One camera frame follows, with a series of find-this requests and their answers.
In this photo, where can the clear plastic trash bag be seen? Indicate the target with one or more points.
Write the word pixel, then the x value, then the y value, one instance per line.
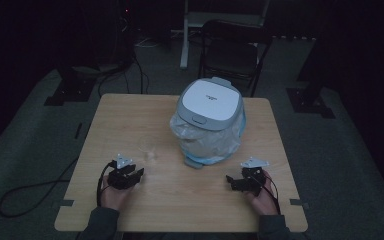
pixel 206 140

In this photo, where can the white lidded trash can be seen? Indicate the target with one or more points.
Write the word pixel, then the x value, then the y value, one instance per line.
pixel 210 106

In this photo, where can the black folding chair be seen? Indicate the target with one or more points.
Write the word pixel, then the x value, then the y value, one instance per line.
pixel 232 56

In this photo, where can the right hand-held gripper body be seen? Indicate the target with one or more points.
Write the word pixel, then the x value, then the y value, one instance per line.
pixel 250 176

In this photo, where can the person's left hand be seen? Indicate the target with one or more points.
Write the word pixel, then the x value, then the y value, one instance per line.
pixel 113 196

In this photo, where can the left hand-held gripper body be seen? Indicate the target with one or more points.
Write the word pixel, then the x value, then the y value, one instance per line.
pixel 122 175

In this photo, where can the clear plastic cup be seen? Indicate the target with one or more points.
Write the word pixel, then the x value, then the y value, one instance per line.
pixel 146 146

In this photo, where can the black stand base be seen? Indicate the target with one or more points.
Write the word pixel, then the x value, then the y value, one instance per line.
pixel 310 100
pixel 69 90

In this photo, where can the white metal stand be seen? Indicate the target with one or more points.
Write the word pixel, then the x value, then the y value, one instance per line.
pixel 200 30

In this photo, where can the grey tape strip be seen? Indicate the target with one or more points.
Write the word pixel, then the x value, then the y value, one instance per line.
pixel 63 203
pixel 298 202

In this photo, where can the person's right hand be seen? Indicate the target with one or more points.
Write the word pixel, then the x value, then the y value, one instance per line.
pixel 262 200

